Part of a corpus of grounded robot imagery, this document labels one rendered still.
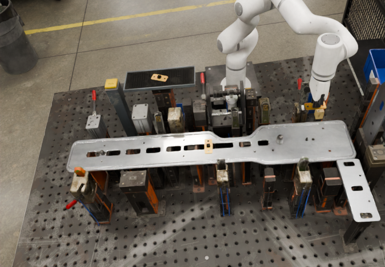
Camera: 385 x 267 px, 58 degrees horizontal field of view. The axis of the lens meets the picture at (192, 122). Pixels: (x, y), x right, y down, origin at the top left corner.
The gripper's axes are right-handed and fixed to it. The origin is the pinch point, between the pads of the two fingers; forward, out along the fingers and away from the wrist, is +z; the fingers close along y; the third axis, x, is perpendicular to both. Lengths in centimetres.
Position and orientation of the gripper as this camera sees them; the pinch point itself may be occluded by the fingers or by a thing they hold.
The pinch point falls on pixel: (316, 101)
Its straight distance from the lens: 150.3
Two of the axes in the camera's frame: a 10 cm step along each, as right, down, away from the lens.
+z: 1.2, 6.3, 7.7
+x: 9.9, -0.8, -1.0
